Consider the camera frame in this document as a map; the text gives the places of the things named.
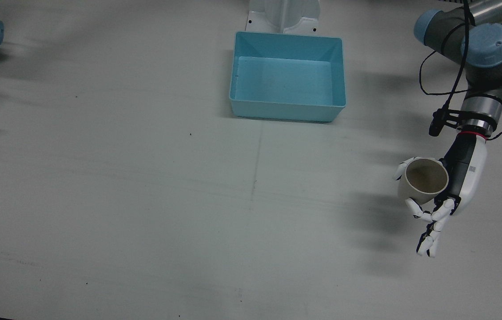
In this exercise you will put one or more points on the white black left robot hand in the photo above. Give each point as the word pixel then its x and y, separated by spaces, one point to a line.
pixel 471 169

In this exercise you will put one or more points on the beige paper cup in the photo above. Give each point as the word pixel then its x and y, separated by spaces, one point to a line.
pixel 411 191

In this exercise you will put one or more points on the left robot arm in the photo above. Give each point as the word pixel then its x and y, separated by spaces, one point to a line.
pixel 486 58

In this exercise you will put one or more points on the light blue plastic bin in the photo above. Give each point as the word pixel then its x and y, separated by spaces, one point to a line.
pixel 286 80

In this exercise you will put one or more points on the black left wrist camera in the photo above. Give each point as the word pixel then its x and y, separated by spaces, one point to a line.
pixel 435 124

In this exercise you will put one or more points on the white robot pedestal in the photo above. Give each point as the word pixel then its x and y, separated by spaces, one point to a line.
pixel 277 13

